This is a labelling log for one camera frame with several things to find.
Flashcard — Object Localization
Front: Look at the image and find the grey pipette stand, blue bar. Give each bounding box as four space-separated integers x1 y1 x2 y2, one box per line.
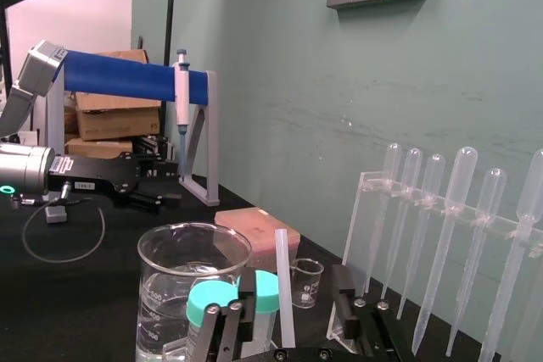
46 50 221 206

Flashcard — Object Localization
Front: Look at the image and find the clear acrylic pipette rack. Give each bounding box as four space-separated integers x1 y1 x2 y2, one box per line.
341 170 543 293

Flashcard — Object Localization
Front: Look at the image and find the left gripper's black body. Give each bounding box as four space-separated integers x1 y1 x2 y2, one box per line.
47 152 143 206

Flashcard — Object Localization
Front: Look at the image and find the clear plastic transfer pipette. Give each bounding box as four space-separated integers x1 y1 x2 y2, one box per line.
396 153 446 321
445 168 508 358
478 148 543 362
380 148 423 300
411 146 479 353

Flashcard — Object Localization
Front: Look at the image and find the translucent white stirring rod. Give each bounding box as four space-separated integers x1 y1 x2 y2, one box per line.
274 228 297 349

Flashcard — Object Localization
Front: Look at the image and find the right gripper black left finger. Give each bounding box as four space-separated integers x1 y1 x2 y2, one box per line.
186 270 258 362

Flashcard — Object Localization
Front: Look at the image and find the black light stand pole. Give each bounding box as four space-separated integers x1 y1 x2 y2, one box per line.
162 0 180 67

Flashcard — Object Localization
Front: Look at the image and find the white and blue micropipette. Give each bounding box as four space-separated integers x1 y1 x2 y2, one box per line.
171 48 192 179

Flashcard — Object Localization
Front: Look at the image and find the large glass beaker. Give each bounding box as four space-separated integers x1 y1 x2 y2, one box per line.
136 220 254 362

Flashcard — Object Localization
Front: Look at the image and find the brown cardboard box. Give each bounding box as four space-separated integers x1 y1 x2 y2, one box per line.
93 48 150 67
74 92 163 142
64 136 136 158

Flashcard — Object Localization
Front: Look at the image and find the small glass beaker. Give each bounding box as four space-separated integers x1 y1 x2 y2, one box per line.
289 258 326 309

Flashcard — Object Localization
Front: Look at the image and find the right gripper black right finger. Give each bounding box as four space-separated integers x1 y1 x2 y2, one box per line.
331 264 415 362

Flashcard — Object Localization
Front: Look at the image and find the pink pipette tip box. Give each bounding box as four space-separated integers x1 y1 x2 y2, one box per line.
214 207 302 272

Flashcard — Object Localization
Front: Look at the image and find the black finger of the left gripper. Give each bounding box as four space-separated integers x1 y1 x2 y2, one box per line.
131 157 182 180
112 190 182 214

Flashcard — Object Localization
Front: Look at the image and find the black table cloth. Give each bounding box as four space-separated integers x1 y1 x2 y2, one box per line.
0 170 543 362

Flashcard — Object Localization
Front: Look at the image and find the small grey square block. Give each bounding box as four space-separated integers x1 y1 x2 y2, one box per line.
44 205 69 225

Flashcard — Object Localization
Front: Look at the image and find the teal-capped specimen cup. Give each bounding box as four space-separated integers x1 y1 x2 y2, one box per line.
185 283 241 362
237 269 282 350

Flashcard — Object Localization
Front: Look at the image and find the thin dark gripper cable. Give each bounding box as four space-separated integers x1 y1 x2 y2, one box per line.
10 193 107 262

